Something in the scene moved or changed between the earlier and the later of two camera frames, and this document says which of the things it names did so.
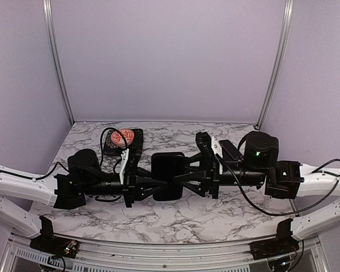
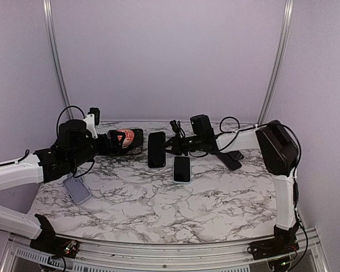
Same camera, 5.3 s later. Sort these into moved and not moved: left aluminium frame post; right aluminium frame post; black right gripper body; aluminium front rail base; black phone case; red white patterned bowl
Moved: black phone case; black right gripper body
Not moved: aluminium front rail base; red white patterned bowl; right aluminium frame post; left aluminium frame post
